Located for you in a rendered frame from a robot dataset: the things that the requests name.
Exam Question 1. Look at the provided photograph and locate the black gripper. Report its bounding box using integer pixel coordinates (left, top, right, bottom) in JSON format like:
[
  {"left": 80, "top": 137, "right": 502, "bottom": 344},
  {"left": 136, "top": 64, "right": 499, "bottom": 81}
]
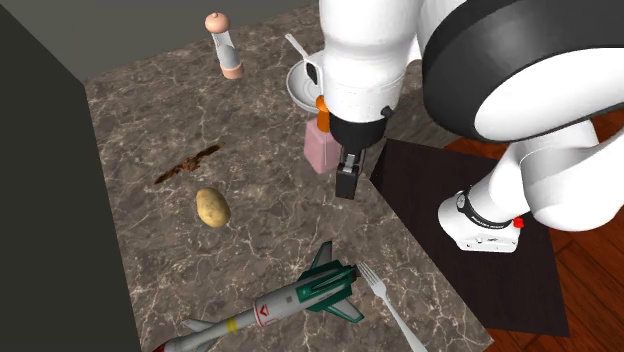
[{"left": 328, "top": 106, "right": 394, "bottom": 201}]

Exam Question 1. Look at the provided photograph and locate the pink bottle with orange cap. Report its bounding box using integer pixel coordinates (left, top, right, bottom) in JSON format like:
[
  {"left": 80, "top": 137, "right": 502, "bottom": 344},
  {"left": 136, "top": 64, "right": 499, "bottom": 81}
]
[{"left": 302, "top": 94, "right": 343, "bottom": 176}]

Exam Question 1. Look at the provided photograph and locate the white bowl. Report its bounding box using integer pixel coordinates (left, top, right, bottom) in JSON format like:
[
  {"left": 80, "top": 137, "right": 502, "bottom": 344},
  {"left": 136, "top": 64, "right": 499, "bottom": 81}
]
[{"left": 284, "top": 48, "right": 327, "bottom": 115}]

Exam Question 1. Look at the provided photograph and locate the silver fork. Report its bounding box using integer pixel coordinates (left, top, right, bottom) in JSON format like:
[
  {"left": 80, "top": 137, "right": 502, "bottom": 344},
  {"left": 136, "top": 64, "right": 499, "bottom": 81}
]
[{"left": 357, "top": 261, "right": 431, "bottom": 352}]

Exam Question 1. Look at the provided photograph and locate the grey and green toy rocket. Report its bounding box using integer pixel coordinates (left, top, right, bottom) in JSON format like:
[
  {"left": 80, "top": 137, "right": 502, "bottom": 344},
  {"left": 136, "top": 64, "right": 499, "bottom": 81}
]
[{"left": 150, "top": 240, "right": 366, "bottom": 352}]

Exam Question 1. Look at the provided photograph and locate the yellow potato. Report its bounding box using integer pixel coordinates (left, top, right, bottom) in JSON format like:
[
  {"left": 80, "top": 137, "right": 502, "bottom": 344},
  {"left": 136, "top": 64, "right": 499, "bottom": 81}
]
[{"left": 195, "top": 186, "right": 232, "bottom": 229}]

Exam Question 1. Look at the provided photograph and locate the dark robot stand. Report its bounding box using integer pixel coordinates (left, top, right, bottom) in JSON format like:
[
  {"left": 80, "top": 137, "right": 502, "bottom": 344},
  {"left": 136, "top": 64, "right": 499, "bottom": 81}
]
[{"left": 368, "top": 138, "right": 572, "bottom": 339}]

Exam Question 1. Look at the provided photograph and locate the white spoon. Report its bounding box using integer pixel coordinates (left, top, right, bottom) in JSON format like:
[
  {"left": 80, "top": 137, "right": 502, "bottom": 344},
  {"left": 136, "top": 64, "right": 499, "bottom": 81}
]
[{"left": 284, "top": 32, "right": 320, "bottom": 85}]

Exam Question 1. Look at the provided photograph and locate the peach and grey pepper grinder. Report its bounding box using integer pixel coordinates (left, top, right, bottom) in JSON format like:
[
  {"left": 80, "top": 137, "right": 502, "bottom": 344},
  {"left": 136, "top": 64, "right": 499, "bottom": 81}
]
[{"left": 204, "top": 11, "right": 245, "bottom": 81}]

